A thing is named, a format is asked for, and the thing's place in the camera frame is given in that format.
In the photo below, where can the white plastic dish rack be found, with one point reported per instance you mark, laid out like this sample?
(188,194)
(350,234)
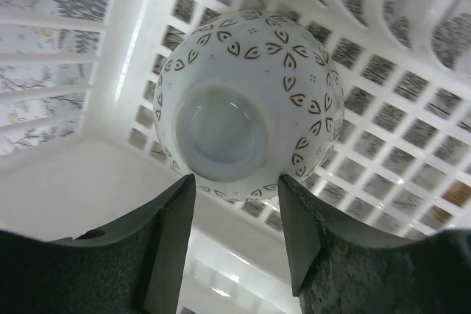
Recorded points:
(79,147)

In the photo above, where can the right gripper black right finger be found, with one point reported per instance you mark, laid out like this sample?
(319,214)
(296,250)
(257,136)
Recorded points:
(340,265)

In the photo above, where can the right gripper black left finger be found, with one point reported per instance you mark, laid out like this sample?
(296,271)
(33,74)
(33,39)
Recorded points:
(133,264)

